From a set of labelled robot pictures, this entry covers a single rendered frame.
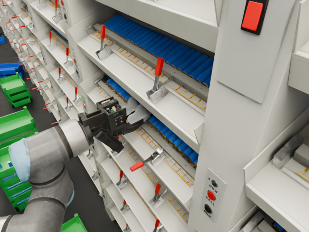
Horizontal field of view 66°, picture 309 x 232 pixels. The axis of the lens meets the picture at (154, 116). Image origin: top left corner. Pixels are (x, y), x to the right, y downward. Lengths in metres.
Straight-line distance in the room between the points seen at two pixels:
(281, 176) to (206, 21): 0.24
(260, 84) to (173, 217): 0.57
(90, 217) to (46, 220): 1.10
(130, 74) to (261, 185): 0.39
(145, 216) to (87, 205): 0.80
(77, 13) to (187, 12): 0.55
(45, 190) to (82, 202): 1.13
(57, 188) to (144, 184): 0.31
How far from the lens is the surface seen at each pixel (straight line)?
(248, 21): 0.28
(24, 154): 0.59
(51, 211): 0.62
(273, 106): 0.30
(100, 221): 1.68
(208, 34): 0.34
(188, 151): 0.62
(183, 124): 0.46
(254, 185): 0.39
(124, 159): 0.93
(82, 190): 1.83
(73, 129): 0.60
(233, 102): 0.33
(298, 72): 0.28
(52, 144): 0.59
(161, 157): 0.65
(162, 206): 0.80
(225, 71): 0.32
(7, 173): 1.64
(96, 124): 0.62
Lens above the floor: 1.43
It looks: 37 degrees down
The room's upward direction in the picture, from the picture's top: straight up
